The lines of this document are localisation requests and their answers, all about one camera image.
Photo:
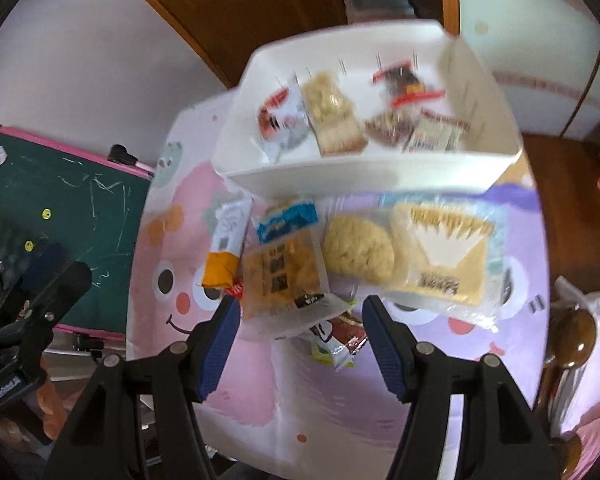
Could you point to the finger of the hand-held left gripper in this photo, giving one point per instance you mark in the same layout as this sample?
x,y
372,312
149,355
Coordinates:
x,y
42,262
55,295

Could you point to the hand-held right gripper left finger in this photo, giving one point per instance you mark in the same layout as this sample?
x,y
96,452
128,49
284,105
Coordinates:
x,y
220,350

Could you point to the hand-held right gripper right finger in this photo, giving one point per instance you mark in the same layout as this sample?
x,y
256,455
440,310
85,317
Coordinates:
x,y
387,355

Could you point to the brown cartoon snack packet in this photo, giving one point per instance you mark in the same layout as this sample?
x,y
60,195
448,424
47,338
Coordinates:
x,y
347,327

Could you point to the clear silver snack packet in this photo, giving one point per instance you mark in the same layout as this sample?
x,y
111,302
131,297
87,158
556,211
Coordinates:
x,y
305,315

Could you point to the blue label yellow cracker packet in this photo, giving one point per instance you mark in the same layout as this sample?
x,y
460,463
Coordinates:
x,y
280,260

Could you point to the orange and white snack packet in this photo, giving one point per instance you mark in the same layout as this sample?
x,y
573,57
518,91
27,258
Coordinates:
x,y
225,240

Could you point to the large crown print biscuit packet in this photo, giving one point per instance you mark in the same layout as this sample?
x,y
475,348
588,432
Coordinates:
x,y
445,260

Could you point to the round yellow cake packet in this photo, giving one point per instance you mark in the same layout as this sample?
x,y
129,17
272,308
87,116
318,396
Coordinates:
x,y
357,247

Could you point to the white plastic bin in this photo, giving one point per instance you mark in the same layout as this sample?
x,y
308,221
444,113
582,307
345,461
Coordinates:
x,y
360,175

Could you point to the beige cracker packet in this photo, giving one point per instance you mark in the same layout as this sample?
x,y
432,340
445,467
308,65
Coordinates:
x,y
340,137

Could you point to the red apple chip packet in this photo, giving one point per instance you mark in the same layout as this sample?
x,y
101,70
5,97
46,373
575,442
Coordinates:
x,y
280,115

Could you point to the pale crispy snack packet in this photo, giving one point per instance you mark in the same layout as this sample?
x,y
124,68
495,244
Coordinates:
x,y
325,97

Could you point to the red dark snack packet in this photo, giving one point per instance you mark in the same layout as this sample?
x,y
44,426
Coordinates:
x,y
405,85

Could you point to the person's left hand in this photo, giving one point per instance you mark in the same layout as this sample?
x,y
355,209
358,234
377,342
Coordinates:
x,y
52,405

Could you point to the pink cartoon tablecloth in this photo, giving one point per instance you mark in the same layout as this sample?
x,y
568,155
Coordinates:
x,y
290,410

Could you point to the black easel knob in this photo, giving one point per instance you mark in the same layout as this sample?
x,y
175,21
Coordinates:
x,y
122,154

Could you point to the brown wooden chair knob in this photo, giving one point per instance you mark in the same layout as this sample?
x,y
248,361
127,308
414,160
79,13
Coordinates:
x,y
572,335

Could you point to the brown wooden door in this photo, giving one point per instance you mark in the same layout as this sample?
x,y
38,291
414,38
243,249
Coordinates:
x,y
220,5

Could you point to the stack of folded towels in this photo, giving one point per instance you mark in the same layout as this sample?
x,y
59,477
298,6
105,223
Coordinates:
x,y
380,5

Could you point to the pale blue floral wardrobe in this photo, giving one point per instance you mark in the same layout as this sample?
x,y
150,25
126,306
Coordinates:
x,y
530,35

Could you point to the green chalkboard with pink frame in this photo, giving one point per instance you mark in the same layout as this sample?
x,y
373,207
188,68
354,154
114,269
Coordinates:
x,y
105,220

